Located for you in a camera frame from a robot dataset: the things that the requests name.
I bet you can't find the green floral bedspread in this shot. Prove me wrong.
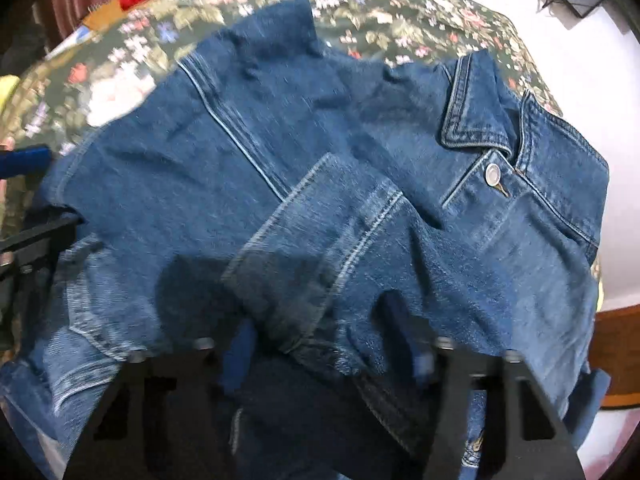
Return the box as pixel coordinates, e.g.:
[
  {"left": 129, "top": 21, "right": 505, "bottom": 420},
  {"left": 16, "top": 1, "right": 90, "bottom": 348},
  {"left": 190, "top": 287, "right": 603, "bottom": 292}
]
[{"left": 0, "top": 0, "right": 564, "bottom": 241}]

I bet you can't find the blue denim jacket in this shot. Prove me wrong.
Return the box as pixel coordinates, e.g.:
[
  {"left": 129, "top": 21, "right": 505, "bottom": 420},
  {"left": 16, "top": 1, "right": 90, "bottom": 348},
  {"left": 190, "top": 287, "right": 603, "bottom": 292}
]
[{"left": 1, "top": 0, "right": 608, "bottom": 479}]

